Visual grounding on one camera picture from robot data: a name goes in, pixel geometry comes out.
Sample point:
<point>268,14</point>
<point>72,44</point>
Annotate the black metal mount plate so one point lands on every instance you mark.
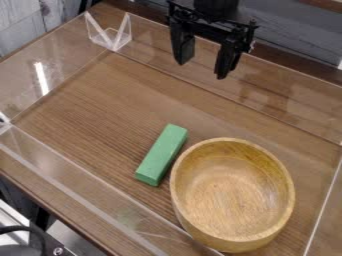
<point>54,248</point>

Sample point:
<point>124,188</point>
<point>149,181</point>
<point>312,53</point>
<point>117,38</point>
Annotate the clear acrylic corner bracket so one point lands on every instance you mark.
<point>109,38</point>

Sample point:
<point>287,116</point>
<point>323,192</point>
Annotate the green rectangular block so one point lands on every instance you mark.
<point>160,155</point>

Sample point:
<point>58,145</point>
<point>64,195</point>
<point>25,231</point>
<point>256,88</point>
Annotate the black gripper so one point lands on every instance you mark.
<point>211,19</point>

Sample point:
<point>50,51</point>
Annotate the brown wooden bowl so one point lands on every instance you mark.
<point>232,194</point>

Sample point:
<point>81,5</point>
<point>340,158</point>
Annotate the clear acrylic tray wall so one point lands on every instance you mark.
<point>73,164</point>

